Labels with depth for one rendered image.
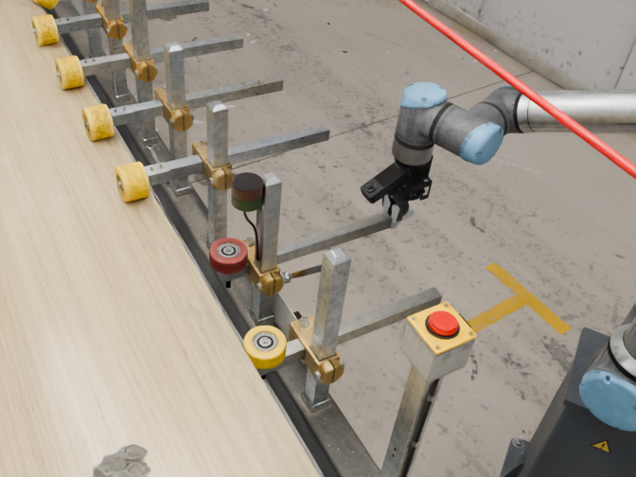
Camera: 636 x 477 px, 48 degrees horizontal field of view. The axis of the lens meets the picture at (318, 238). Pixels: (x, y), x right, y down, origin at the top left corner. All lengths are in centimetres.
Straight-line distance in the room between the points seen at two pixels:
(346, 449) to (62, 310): 61
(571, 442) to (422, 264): 116
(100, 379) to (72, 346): 9
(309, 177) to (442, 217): 61
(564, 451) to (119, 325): 115
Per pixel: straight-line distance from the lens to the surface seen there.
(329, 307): 126
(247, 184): 134
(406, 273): 280
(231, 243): 152
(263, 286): 150
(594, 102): 148
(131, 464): 119
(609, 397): 158
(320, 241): 160
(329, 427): 149
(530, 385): 259
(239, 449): 122
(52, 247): 155
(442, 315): 99
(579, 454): 196
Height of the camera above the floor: 195
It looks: 42 degrees down
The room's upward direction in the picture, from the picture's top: 7 degrees clockwise
